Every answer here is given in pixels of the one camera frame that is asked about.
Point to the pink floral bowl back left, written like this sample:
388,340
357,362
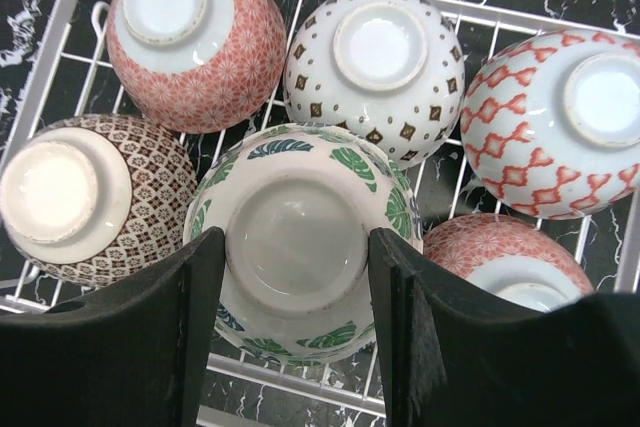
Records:
197,66

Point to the white wire dish rack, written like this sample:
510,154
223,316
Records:
54,64

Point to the white bowl brown diamonds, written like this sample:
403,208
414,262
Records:
390,71

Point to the brown patterned bowl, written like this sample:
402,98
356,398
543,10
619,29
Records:
95,198

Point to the pink floral bowl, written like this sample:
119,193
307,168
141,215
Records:
509,259
197,66

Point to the pink floral bowl front right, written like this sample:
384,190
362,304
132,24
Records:
509,259

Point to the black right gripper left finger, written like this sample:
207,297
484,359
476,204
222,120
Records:
130,354

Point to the white bowl red lattice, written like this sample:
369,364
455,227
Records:
550,125

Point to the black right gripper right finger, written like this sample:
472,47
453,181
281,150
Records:
452,354

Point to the white bowl green leaves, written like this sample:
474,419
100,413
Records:
296,203

